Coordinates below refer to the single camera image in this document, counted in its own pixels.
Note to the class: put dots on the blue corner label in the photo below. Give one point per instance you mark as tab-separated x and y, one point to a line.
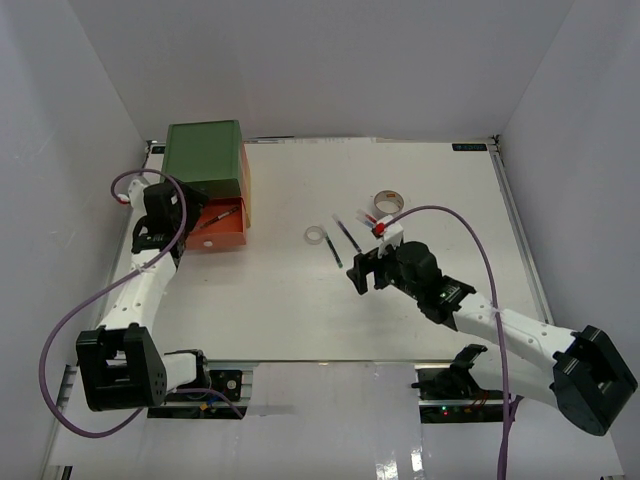
469	147

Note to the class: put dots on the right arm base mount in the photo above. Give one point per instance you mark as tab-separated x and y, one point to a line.
447	399

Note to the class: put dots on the large white tape roll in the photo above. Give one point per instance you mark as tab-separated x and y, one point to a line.
387	203

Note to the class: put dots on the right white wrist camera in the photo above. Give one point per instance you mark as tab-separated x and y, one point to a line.
389	233

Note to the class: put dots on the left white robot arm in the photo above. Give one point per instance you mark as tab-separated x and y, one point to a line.
120	365

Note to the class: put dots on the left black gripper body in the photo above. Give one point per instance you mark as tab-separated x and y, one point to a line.
196	199

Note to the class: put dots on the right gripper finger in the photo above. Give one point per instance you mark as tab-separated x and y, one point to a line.
368	263
358	277

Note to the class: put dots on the blue pen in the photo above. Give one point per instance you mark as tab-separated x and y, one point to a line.
366	222

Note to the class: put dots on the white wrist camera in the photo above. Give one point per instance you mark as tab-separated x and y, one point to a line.
134	196
389	233

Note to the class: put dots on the black pen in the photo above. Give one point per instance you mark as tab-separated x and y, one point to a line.
218	218

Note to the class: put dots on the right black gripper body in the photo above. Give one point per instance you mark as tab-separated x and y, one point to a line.
389	274

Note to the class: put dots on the small clear tape roll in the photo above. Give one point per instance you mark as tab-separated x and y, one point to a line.
314	235

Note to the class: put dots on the green drawer box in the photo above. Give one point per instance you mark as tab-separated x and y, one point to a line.
207	156

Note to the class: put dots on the red pen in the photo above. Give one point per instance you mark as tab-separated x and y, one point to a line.
367	216

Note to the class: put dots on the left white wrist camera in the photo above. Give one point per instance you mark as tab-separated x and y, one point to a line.
134	196

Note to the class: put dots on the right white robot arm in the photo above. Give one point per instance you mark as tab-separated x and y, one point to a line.
580	373

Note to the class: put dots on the orange cardboard box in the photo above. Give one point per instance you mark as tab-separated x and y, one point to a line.
231	231

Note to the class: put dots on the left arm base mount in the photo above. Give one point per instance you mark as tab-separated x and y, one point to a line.
227	398

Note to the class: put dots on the purple pen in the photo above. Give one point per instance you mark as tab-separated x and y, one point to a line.
346	233

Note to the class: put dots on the green pen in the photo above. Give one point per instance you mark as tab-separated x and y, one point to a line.
332	249

